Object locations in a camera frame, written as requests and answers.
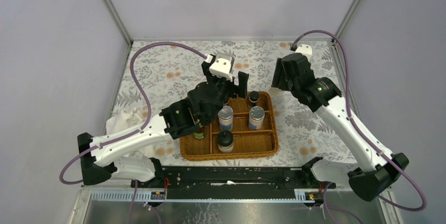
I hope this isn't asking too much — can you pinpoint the black cap dark jar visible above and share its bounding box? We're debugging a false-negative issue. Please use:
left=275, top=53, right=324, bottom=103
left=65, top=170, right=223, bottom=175
left=248, top=91, right=260, bottom=109

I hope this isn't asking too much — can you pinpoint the blue label shaker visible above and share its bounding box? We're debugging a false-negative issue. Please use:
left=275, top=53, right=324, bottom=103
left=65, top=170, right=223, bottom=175
left=218, top=105, right=234, bottom=131

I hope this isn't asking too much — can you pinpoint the silver lid shaker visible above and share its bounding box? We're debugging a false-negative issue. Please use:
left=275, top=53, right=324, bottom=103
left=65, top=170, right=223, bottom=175
left=248, top=106, right=265, bottom=130

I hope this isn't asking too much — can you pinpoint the black cap white jar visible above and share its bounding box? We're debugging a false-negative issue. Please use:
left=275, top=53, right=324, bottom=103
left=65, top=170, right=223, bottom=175
left=217, top=130, right=234, bottom=153

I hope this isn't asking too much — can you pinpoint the black spout seed bottle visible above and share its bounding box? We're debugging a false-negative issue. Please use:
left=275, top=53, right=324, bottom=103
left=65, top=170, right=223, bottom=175
left=270, top=88, right=284, bottom=96

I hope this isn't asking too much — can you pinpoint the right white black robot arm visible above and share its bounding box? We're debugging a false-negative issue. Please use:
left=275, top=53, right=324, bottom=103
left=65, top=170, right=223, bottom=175
left=271, top=53, right=409, bottom=201

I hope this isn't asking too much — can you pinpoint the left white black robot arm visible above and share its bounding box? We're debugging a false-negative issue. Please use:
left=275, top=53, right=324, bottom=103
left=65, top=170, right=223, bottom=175
left=77, top=63, right=249, bottom=188

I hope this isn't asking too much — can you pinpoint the floral table mat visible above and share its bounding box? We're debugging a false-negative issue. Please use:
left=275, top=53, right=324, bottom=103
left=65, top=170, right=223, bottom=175
left=111, top=41, right=355, bottom=167

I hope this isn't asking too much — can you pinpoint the wicker divided basket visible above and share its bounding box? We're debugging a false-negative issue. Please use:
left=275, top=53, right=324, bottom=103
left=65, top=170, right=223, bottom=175
left=179, top=91, right=279, bottom=161

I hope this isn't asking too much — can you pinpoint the white crumpled cloth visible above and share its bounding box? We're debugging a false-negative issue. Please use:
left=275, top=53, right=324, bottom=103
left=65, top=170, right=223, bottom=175
left=105, top=105, right=155, bottom=158

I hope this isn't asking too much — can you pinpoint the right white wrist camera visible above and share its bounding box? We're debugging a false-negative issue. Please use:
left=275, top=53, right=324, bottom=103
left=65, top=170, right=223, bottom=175
left=290, top=44, right=312, bottom=58

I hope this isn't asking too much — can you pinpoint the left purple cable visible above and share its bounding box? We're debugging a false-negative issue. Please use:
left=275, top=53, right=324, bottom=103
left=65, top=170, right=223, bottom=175
left=59, top=42, right=210, bottom=224

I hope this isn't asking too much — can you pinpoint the purple cable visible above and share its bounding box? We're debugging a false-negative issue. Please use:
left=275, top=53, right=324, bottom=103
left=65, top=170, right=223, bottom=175
left=290, top=30, right=428, bottom=224
left=59, top=42, right=210, bottom=224

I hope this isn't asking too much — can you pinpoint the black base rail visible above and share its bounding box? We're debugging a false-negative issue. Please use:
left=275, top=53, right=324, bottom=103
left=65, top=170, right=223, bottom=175
left=130, top=166, right=328, bottom=200

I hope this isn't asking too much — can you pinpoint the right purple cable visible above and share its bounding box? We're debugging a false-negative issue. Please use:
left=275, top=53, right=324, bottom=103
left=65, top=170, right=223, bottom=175
left=290, top=30, right=428, bottom=224

